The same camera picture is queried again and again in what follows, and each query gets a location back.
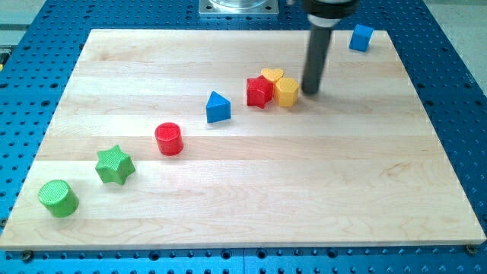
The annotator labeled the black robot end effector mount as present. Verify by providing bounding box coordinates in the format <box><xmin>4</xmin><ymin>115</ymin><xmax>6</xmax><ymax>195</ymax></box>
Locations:
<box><xmin>301</xmin><ymin>0</ymin><xmax>360</xmax><ymax>27</ymax></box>

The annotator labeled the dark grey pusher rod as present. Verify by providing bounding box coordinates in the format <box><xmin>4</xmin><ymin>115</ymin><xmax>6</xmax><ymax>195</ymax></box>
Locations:
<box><xmin>301</xmin><ymin>24</ymin><xmax>333</xmax><ymax>95</ymax></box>

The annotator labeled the red star block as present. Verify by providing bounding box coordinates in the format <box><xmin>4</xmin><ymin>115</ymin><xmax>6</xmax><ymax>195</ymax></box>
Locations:
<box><xmin>247</xmin><ymin>76</ymin><xmax>274</xmax><ymax>109</ymax></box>

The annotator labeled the green star block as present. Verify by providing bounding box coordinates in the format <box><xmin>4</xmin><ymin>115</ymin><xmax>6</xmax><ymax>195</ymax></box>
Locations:
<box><xmin>95</xmin><ymin>145</ymin><xmax>135</xmax><ymax>186</ymax></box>

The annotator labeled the blue cube block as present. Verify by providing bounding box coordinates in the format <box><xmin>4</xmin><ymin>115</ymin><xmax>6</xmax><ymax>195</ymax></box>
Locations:
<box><xmin>349</xmin><ymin>24</ymin><xmax>374</xmax><ymax>53</ymax></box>

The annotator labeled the yellow heart block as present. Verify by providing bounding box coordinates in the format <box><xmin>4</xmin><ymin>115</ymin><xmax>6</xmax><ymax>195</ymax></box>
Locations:
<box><xmin>260</xmin><ymin>68</ymin><xmax>284</xmax><ymax>84</ymax></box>

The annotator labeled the yellow hexagon block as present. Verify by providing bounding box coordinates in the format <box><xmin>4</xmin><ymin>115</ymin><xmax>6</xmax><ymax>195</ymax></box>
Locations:
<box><xmin>274</xmin><ymin>78</ymin><xmax>299</xmax><ymax>107</ymax></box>

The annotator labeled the blue triangle block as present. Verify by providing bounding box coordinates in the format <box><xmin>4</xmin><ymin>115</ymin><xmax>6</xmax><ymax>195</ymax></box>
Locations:
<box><xmin>205</xmin><ymin>91</ymin><xmax>231</xmax><ymax>123</ymax></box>

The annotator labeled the red cylinder block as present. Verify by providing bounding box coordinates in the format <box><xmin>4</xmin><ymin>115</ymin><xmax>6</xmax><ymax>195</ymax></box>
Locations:
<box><xmin>154</xmin><ymin>123</ymin><xmax>183</xmax><ymax>156</ymax></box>

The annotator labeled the wooden board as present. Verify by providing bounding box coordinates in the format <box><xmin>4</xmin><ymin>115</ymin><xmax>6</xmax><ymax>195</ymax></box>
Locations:
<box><xmin>1</xmin><ymin>29</ymin><xmax>485</xmax><ymax>250</ymax></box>

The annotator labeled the green cylinder block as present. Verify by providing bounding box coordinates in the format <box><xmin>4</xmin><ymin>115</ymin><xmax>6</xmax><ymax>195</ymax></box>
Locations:
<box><xmin>38</xmin><ymin>180</ymin><xmax>79</xmax><ymax>218</ymax></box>

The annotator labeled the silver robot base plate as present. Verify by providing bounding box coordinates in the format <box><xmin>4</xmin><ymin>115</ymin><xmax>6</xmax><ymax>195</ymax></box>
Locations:
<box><xmin>199</xmin><ymin>0</ymin><xmax>279</xmax><ymax>15</ymax></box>

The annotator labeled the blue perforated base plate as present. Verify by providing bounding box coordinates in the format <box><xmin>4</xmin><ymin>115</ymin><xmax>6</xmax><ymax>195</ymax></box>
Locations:
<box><xmin>1</xmin><ymin>1</ymin><xmax>486</xmax><ymax>273</ymax></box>

